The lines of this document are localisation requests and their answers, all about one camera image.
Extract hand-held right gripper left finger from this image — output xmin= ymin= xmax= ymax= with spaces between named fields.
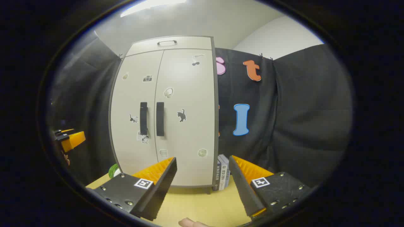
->
xmin=86 ymin=156 xmax=178 ymax=222

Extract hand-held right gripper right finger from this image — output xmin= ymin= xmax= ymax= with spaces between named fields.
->
xmin=228 ymin=154 xmax=312 ymax=221

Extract white double-door shoe cabinet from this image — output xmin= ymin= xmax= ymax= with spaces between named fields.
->
xmin=108 ymin=36 xmax=219 ymax=194

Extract black door handle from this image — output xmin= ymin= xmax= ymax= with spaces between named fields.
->
xmin=156 ymin=102 xmax=165 ymax=137
xmin=140 ymin=102 xmax=148 ymax=135

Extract white cabinet door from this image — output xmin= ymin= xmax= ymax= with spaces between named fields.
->
xmin=110 ymin=50 xmax=164 ymax=176
xmin=154 ymin=49 xmax=218 ymax=187

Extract white cabinet drawer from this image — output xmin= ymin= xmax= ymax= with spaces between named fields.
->
xmin=126 ymin=36 xmax=213 ymax=57

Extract white book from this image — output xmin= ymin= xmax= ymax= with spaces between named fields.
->
xmin=219 ymin=154 xmax=231 ymax=190

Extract black backdrop cloth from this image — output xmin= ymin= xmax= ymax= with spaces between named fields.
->
xmin=47 ymin=32 xmax=123 ymax=186
xmin=216 ymin=44 xmax=353 ymax=189

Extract green and white round object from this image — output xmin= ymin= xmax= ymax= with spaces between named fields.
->
xmin=108 ymin=163 xmax=121 ymax=179

